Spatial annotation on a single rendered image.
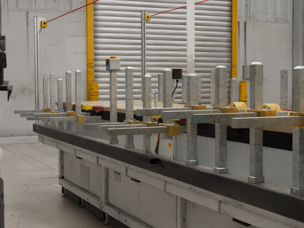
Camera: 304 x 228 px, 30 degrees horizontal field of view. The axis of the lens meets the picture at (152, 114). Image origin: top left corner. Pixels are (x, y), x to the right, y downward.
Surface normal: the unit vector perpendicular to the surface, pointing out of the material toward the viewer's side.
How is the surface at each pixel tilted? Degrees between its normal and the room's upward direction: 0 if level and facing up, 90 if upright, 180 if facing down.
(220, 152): 90
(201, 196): 90
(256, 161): 90
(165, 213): 90
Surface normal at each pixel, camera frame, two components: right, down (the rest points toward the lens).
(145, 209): -0.91, 0.03
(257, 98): 0.41, 0.04
